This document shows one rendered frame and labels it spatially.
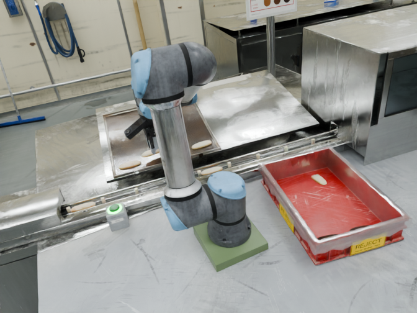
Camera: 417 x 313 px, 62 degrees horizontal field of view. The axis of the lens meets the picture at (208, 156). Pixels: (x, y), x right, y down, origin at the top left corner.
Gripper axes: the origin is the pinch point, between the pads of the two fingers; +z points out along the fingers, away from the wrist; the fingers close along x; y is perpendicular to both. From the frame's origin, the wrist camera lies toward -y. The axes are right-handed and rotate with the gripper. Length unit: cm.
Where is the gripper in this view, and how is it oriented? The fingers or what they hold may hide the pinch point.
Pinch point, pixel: (151, 149)
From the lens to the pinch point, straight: 157.1
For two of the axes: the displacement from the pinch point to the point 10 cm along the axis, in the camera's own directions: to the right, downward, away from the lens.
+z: 0.7, 7.4, 6.7
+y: 9.1, -3.3, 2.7
